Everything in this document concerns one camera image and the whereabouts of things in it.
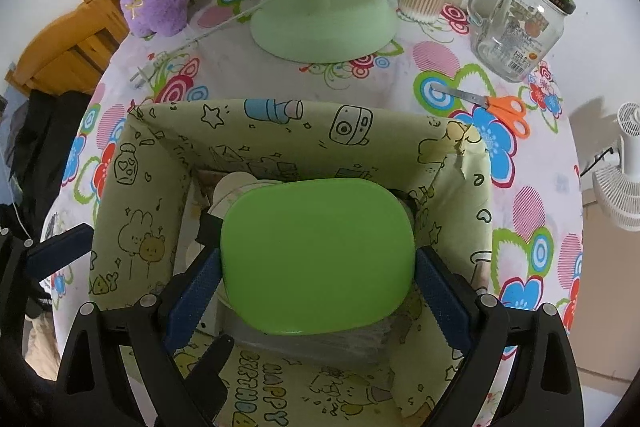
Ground orange-handled scissors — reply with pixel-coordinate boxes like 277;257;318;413
430;82;531;139

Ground beige round coaster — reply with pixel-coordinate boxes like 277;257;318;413
207;171;283;228

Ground beige cabinet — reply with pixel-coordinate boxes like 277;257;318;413
567;197;640;378

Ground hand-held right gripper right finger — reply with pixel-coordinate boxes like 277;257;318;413
415;246;586;427

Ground printed yellow storage box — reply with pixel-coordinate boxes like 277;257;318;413
89;98;496;427

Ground black fan cable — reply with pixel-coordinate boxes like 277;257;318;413
579;147;618;178

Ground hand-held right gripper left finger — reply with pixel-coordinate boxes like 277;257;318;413
57;247;224;427

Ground floral tablecloth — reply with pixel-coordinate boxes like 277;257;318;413
40;0;585;427

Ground orange wooden chair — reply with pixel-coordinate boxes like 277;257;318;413
5;0;131;96

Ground glass mug jar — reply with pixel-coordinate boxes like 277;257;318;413
467;0;576;82

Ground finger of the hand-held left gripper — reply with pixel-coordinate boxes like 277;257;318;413
22;223;96;280
185;334;236;427

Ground white standing fan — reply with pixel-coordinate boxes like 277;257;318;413
592;103;640;230

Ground black jacket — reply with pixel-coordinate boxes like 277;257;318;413
10;89;91;238

